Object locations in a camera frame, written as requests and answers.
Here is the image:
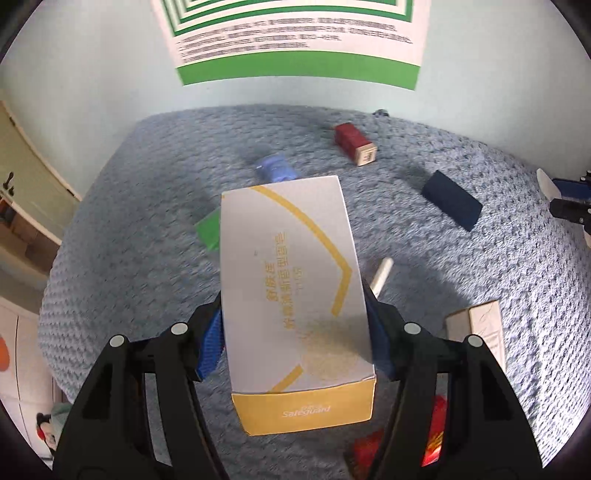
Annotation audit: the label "beige open shelf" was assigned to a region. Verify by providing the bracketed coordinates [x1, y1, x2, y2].
[0, 102, 84, 289]

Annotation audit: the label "navy blue box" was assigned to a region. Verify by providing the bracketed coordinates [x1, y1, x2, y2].
[421, 170, 484, 232]

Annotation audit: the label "white wardrobe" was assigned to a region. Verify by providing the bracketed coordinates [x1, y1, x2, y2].
[0, 295, 61, 416]

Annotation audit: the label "white and yellow cardboard box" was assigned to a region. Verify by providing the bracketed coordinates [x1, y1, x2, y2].
[219, 175, 377, 437]

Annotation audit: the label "red snack packet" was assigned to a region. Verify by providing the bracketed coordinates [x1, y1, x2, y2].
[344, 394, 448, 480]

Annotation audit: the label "blue crumpled packet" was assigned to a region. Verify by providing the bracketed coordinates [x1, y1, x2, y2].
[255, 154, 298, 184]

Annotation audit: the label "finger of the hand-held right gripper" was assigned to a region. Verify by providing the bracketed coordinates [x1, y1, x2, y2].
[553, 170, 591, 204]
[549, 198, 591, 229]

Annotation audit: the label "beige cardboard box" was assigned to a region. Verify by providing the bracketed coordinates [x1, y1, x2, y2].
[444, 300, 506, 374]

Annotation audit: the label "red cardboard box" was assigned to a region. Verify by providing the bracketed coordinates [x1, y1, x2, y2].
[333, 123, 378, 167]

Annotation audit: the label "blue knitted blanket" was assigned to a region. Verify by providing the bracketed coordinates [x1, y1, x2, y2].
[38, 104, 591, 480]

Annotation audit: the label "white paper tube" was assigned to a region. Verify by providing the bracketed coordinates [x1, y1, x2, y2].
[370, 257, 394, 298]

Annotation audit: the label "white plastic piece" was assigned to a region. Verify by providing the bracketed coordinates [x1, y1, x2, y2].
[536, 168, 562, 202]

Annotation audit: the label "green box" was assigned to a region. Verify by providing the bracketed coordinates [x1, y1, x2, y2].
[194, 207, 223, 252]

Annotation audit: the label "black-haired plush doll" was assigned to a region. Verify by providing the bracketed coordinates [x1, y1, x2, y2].
[36, 412, 62, 457]

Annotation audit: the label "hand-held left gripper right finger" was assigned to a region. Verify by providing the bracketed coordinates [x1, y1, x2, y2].
[362, 279, 543, 480]

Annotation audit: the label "green and white wall poster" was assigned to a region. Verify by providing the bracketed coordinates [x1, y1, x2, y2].
[150, 0, 432, 90]

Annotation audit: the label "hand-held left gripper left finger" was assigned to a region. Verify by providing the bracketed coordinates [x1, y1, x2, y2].
[53, 295, 232, 480]

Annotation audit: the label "teal printed blanket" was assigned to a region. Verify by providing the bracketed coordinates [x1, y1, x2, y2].
[50, 402, 74, 432]

